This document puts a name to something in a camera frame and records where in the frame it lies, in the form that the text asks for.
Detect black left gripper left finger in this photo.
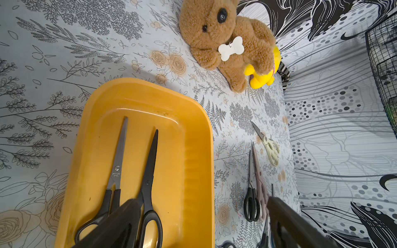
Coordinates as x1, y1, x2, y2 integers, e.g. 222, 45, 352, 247
74, 199, 141, 248

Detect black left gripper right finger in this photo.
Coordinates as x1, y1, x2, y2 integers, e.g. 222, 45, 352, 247
267, 196, 336, 248

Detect pink scissors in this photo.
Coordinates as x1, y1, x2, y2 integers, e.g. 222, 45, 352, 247
251, 142, 268, 221

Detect beige kitchen scissors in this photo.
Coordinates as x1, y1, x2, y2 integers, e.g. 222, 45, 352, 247
251, 122, 280, 167

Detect small black scissors front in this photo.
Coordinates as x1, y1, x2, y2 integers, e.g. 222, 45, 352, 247
216, 241, 236, 248

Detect yellow plastic storage box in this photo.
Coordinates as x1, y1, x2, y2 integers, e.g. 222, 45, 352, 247
55, 78, 215, 248

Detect black white striped tail toy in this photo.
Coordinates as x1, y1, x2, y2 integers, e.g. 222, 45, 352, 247
277, 62, 291, 92

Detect brown plush dog toy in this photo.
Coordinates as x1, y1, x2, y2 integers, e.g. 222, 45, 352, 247
179, 1, 276, 93

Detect black wire wall basket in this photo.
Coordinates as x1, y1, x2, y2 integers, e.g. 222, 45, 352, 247
365, 13, 397, 133

